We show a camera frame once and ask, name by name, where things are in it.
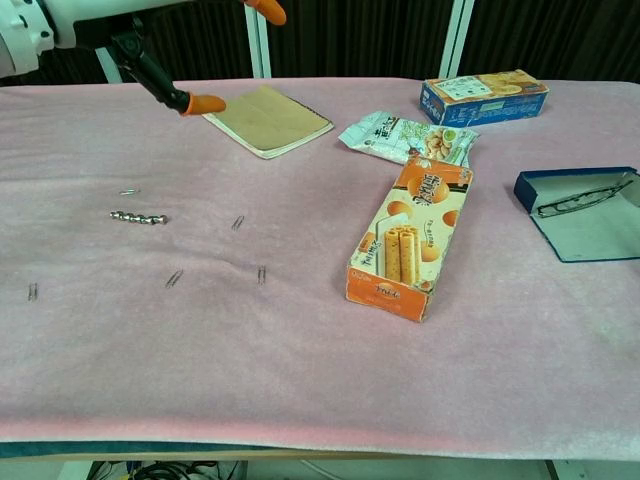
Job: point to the silver metal paperclip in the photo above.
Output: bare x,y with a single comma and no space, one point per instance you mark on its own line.
33,292
238,223
174,279
129,191
261,275

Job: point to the brown spiral notebook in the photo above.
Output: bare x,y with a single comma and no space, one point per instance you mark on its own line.
270,120

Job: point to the black thin-frame eyeglasses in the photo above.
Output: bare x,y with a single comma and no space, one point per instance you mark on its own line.
552,209

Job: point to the small metal chain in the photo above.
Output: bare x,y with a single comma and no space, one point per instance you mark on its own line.
140,218

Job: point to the open blue glasses case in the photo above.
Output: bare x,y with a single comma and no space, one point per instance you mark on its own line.
585,235

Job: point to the silver snack bag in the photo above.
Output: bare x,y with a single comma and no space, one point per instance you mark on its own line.
395,137

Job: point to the pink table cloth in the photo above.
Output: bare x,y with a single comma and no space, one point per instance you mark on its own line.
300,360

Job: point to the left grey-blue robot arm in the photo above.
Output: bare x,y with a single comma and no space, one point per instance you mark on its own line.
20,40

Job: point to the orange egg roll box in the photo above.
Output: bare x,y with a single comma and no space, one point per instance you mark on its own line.
410,235

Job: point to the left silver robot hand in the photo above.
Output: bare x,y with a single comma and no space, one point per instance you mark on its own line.
145,65

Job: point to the double white frame post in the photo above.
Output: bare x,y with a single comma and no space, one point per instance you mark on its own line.
257,45

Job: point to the black pleated curtain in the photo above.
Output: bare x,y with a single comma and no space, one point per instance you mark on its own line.
360,35

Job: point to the slanted white frame post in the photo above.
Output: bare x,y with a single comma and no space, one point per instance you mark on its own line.
111,67

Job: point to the blue biscuit box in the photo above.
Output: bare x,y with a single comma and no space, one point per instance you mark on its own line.
490,107

